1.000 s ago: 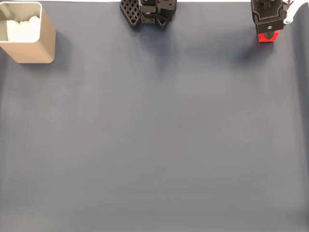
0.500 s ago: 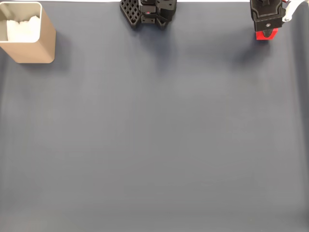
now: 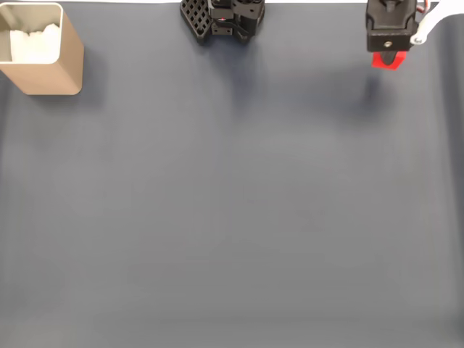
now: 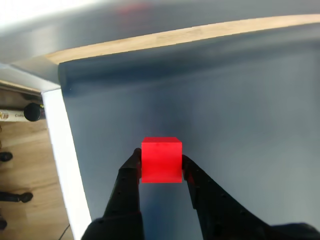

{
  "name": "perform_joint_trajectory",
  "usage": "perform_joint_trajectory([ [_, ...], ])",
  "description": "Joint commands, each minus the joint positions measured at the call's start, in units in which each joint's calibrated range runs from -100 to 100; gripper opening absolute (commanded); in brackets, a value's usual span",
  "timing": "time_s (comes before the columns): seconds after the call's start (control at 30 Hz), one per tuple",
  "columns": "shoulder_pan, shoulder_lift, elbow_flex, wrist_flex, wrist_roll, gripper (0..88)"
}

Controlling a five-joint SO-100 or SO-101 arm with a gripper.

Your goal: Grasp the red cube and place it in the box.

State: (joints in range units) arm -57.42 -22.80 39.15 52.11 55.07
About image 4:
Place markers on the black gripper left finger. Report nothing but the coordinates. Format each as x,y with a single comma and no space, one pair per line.
122,200

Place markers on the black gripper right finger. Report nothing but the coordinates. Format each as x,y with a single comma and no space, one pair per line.
225,215

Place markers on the red cube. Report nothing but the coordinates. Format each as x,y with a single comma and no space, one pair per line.
161,162

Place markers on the grey table mat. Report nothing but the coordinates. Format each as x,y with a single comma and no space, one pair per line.
225,112

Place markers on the black chair base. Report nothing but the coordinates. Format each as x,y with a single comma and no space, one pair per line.
15,197

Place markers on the white roll with black cap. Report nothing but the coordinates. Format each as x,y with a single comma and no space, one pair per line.
32,112

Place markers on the white table frame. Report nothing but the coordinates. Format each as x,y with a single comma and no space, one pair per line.
60,140

